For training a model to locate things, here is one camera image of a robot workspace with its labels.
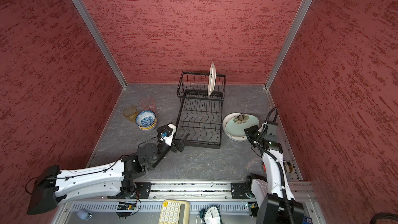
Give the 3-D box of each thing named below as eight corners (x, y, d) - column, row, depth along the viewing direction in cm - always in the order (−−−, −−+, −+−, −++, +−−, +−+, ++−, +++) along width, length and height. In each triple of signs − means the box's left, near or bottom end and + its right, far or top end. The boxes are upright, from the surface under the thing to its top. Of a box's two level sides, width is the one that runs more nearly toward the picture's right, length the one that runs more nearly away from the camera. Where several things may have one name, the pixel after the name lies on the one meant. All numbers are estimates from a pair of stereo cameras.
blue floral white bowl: (139, 129, 98) (134, 122, 90) (142, 118, 103) (138, 110, 96) (155, 129, 98) (152, 122, 91) (158, 118, 103) (155, 110, 96)
